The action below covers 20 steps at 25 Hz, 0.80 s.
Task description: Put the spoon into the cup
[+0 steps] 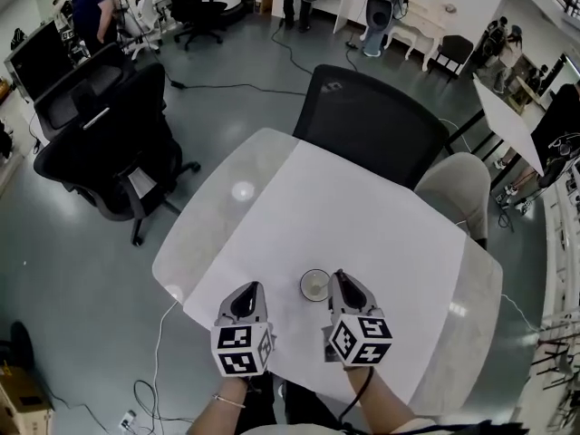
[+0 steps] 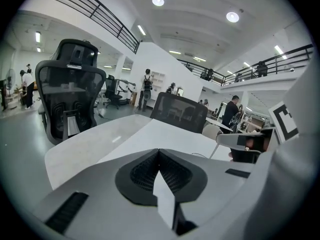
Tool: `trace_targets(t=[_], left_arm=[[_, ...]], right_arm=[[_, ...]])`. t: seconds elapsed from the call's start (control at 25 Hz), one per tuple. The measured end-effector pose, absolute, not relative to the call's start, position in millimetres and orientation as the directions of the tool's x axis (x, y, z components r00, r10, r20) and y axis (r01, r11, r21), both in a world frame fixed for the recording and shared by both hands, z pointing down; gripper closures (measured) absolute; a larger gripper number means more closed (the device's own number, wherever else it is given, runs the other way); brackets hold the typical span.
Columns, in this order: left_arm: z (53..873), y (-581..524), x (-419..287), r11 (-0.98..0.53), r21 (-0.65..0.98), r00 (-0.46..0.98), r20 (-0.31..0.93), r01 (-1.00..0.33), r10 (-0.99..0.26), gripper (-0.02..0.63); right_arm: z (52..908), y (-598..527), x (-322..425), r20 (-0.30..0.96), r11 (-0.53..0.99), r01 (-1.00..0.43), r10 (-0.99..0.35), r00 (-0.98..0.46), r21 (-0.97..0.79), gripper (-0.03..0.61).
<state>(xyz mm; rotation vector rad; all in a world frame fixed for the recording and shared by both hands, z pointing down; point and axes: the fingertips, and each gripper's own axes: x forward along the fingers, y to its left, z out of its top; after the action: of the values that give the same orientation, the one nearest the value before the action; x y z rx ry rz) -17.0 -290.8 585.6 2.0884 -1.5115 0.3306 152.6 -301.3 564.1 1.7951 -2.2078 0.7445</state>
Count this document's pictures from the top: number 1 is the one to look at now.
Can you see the person's right forearm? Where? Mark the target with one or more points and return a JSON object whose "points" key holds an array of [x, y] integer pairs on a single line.
{"points": [[378, 397]]}

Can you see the white carved dressing table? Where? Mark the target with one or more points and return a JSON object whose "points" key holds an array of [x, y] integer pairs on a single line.
{"points": [[421, 21]]}

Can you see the black mesh office chair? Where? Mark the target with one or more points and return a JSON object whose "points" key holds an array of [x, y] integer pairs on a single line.
{"points": [[362, 125]]}

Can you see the white paper sheet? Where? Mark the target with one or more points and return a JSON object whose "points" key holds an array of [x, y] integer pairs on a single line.
{"points": [[340, 225]]}

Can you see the person's black trousers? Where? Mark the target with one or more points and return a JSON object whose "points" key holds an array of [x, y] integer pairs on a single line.
{"points": [[308, 406]]}

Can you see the person's left forearm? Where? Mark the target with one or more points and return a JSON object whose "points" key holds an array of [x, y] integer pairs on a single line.
{"points": [[222, 412]]}

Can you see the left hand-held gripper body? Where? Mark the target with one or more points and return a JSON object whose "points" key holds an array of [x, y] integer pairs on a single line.
{"points": [[238, 349]]}

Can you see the white slanted table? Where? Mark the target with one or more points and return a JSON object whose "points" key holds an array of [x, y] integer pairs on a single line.
{"points": [[507, 120]]}

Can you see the white office chair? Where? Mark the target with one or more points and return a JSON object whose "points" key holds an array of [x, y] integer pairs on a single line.
{"points": [[142, 21]]}

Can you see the brown cardboard box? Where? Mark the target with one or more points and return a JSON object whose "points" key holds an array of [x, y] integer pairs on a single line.
{"points": [[20, 406]]}

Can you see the person's light shirt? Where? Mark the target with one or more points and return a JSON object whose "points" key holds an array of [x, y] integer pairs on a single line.
{"points": [[408, 428]]}

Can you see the black swivel office chair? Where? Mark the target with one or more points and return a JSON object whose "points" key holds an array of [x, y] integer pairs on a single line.
{"points": [[113, 161]]}

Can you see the black square stool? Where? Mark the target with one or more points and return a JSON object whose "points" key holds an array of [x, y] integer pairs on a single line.
{"points": [[455, 52]]}

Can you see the white metal rack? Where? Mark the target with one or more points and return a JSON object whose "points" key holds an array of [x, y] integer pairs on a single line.
{"points": [[559, 288]]}

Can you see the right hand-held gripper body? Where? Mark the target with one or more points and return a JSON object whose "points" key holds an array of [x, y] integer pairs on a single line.
{"points": [[358, 340]]}

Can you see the white round cup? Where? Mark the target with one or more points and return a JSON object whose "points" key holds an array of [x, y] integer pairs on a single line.
{"points": [[308, 293]]}

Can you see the white spoon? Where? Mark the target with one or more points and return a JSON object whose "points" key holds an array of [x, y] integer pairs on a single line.
{"points": [[321, 285]]}

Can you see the white power strip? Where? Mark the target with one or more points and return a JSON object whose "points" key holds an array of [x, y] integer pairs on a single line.
{"points": [[127, 419]]}

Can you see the beige upholstered chair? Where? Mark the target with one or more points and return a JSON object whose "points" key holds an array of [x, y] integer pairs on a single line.
{"points": [[457, 184]]}

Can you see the black high-back office chair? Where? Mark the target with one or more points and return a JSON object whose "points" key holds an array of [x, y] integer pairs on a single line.
{"points": [[195, 2]]}

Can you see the black computer monitor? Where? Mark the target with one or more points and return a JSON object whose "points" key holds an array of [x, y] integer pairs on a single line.
{"points": [[38, 61]]}

